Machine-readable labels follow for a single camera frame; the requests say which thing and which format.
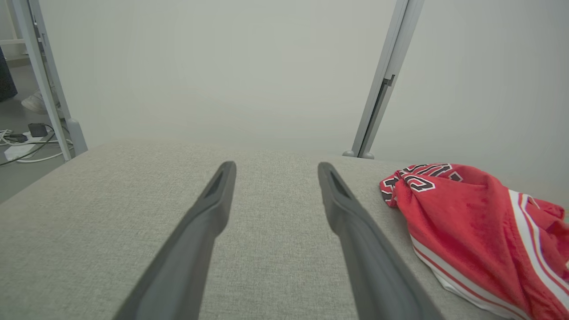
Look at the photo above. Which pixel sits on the grey side partition frame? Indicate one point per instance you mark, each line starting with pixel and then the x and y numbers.
pixel 44 89

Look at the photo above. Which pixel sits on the red basketball jersey striped trim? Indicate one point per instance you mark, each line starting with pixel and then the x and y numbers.
pixel 466 222

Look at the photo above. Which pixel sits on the white power strip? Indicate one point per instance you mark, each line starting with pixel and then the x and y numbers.
pixel 18 151

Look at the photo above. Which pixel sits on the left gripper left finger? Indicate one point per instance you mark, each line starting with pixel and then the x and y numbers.
pixel 178 275

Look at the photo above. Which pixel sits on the grey metal partition post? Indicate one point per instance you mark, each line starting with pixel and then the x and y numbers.
pixel 391 58

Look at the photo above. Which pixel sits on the dark trouser leg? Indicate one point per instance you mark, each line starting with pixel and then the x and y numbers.
pixel 5 80

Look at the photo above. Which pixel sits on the grey rounded post foot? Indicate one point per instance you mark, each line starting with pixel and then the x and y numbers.
pixel 349 153
pixel 366 155

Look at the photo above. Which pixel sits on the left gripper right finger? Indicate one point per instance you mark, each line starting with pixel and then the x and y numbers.
pixel 378 275

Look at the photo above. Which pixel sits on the small black plug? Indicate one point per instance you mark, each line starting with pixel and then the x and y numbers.
pixel 17 138

